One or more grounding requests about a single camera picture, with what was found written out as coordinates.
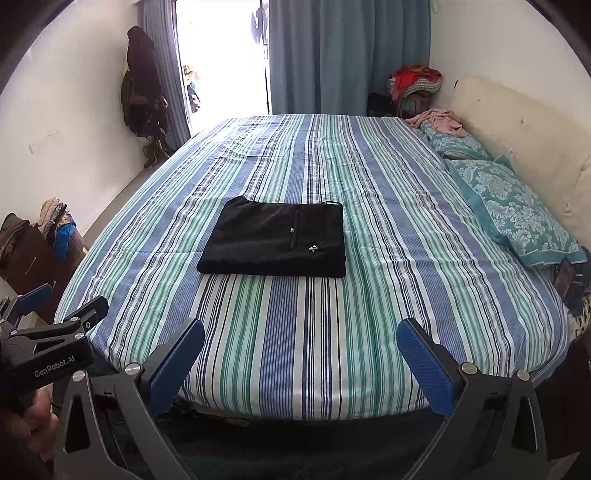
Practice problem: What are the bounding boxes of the dark hanging coat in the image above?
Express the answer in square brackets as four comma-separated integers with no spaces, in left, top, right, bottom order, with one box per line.
[121,25,169,139]

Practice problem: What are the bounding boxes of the clothes hanging outside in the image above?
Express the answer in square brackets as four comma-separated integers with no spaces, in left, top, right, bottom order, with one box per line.
[182,65,202,114]

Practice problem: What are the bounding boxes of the red and grey clothes pile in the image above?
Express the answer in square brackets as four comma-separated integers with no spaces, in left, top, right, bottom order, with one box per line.
[387,65,443,99]

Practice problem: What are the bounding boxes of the pink cloth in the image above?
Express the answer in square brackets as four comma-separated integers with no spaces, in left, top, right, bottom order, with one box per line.
[405,108,469,138]

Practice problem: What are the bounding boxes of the large teal patterned pillow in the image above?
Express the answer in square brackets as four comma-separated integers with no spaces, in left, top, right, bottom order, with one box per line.
[445,154,587,268]

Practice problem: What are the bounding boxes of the wide blue curtain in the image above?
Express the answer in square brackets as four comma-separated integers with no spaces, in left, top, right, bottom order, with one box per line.
[268,0,432,116]

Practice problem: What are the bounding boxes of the black pants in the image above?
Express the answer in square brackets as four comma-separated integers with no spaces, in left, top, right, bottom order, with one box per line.
[196,195,347,278]

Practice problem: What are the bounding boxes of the brown bag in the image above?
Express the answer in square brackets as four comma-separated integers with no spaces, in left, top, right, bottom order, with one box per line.
[0,212,32,273]

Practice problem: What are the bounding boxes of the striped bed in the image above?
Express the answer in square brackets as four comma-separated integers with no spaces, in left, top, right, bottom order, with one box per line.
[53,113,571,422]

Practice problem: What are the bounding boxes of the mixed clothes pile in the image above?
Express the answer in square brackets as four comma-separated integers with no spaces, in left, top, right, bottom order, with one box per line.
[38,198,78,265]

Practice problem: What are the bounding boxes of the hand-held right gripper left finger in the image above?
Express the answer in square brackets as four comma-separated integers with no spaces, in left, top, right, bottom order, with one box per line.
[52,318,206,480]

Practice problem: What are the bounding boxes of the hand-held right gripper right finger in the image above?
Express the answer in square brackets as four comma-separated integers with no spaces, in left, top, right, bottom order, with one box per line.
[396,318,550,480]

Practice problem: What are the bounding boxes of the person's left hand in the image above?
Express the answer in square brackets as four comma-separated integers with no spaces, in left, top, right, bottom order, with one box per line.
[16,385,62,457]

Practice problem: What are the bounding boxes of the dark clothes heap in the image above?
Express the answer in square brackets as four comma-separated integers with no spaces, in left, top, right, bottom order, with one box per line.
[551,247,591,319]

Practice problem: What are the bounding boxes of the small teal patterned pillow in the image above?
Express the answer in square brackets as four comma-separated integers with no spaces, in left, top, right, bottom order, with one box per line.
[420,122,492,161]

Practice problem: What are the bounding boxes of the wooden coat stand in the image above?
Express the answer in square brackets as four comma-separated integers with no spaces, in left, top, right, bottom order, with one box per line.
[142,122,175,170]

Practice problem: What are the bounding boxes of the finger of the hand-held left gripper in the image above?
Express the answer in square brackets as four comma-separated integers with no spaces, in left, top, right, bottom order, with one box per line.
[10,295,110,344]
[0,283,54,325]

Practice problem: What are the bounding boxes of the cream padded headboard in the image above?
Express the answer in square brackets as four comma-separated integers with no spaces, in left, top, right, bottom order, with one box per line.
[450,76,591,241]

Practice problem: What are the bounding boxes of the floral patterned cloth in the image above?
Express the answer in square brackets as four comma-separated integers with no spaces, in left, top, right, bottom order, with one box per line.
[568,295,591,344]

